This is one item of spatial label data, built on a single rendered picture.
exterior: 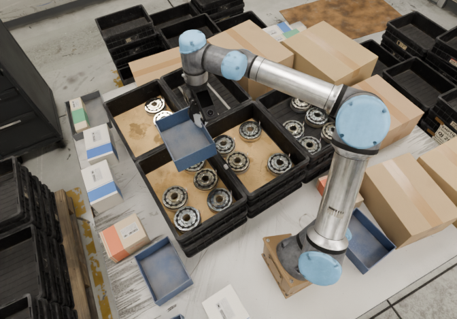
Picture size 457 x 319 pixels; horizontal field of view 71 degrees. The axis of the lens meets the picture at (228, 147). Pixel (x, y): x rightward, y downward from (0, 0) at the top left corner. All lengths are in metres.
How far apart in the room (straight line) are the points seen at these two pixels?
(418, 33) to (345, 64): 1.37
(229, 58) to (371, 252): 0.96
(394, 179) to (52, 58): 3.31
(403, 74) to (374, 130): 1.85
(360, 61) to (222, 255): 1.15
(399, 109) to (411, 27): 1.51
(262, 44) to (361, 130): 1.13
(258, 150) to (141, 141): 0.55
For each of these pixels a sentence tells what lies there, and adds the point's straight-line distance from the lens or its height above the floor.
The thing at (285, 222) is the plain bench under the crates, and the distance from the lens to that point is 1.41.
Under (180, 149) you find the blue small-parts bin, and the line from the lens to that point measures 1.16.
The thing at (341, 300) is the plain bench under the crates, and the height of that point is 0.70.
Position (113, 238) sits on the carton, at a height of 0.78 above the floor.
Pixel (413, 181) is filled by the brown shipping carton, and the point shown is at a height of 0.86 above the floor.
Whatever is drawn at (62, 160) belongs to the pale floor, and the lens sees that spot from 2.80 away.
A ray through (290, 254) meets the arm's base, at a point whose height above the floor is 0.92.
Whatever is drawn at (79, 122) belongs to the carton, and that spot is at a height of 0.76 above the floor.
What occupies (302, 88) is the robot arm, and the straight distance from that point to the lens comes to 0.95.
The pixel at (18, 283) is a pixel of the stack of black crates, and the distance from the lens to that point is 2.02.
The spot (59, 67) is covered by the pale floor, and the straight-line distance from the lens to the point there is 3.64.
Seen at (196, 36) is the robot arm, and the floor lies 1.48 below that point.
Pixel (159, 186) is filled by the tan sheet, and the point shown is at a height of 0.83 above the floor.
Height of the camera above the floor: 2.00
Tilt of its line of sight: 55 degrees down
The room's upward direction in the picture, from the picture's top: 6 degrees counter-clockwise
